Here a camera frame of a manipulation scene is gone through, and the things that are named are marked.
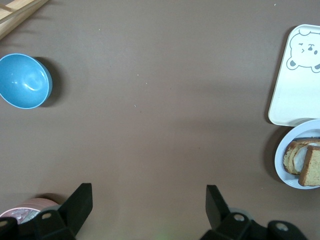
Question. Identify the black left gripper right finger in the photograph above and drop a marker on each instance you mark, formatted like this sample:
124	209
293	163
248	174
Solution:
217	212

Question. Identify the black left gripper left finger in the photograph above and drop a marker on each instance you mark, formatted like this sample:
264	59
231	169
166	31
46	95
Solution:
77	207

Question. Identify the pale lavender round plate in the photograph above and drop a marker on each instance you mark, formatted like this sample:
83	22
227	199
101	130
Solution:
281	155

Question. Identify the toasted bread slice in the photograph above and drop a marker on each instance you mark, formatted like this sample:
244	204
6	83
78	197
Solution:
288	155

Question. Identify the fried egg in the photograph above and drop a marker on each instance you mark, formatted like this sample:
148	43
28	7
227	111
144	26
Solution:
299	160

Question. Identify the pink bowl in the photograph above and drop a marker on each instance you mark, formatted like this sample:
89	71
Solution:
30	205

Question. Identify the blue bowl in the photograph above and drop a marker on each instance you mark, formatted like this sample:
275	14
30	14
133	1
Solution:
22	81

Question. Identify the cream bear print tray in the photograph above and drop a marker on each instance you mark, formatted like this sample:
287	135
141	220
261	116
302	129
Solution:
295	95

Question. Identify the wooden rack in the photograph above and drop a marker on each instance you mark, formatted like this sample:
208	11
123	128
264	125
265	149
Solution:
15	13

